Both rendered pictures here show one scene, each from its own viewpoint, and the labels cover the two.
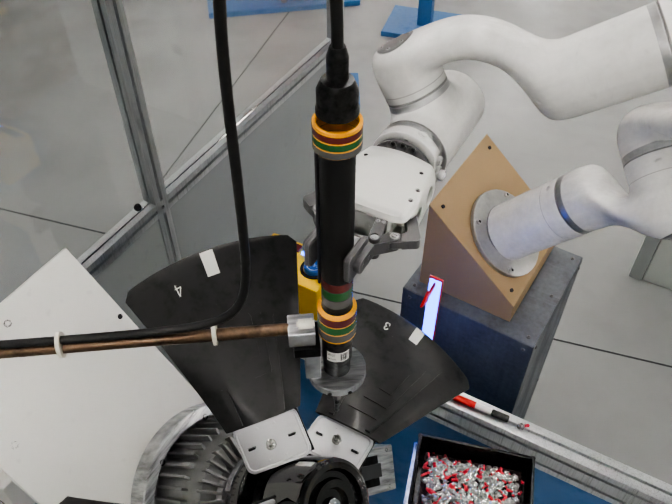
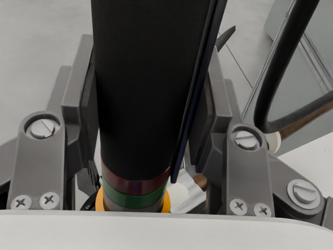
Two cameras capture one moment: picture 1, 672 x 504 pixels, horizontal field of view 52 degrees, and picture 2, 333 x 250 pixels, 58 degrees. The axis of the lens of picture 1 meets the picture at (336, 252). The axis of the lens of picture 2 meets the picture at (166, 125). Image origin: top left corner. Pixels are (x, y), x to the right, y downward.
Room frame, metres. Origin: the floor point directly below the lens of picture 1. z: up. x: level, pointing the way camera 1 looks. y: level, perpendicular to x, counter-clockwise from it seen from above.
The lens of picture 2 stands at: (0.56, -0.04, 1.64)
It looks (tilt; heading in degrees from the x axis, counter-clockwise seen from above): 48 degrees down; 142
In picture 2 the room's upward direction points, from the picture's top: 10 degrees clockwise
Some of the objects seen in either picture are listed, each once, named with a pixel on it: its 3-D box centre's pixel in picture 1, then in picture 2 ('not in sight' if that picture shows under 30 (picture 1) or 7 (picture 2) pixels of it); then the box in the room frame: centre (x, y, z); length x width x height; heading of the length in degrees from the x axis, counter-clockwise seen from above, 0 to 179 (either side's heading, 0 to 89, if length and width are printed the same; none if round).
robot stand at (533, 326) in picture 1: (466, 388); not in sight; (1.04, -0.35, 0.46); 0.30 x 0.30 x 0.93; 57
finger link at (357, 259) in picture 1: (372, 255); (43, 123); (0.48, -0.04, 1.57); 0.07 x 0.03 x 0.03; 151
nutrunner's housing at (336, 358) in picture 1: (337, 254); not in sight; (0.48, 0.00, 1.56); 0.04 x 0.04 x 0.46
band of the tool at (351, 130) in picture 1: (337, 134); not in sight; (0.48, 0.00, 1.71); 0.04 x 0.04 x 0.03
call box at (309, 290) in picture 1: (295, 277); not in sight; (0.94, 0.08, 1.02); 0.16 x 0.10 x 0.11; 61
